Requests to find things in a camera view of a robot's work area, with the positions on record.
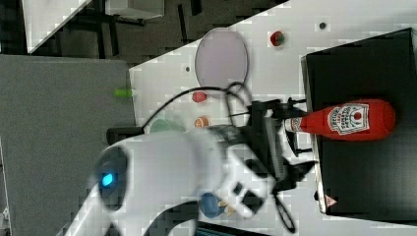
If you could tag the silver black toaster oven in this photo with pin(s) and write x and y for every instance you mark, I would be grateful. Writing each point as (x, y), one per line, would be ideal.
(362, 98)

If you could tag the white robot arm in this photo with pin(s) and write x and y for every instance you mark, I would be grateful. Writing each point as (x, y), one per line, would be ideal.
(153, 184)

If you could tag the bright green object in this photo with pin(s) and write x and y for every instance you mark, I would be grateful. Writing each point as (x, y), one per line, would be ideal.
(123, 92)

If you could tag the red strawberry toy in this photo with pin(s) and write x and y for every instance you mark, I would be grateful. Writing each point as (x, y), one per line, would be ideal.
(199, 96)

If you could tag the red plush ketchup bottle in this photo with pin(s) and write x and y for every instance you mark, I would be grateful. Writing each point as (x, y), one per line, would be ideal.
(355, 121)

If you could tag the orange slice toy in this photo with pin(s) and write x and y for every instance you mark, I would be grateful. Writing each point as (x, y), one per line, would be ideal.
(201, 122)

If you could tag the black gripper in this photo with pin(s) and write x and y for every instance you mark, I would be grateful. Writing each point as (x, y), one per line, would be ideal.
(263, 126)

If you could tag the grey round plate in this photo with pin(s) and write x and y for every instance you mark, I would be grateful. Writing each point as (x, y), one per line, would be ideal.
(221, 59)

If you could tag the small red tomato toy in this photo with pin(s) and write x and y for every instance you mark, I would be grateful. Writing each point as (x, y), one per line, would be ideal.
(277, 38)

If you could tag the green oval colander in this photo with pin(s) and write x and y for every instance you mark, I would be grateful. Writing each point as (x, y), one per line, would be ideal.
(165, 125)

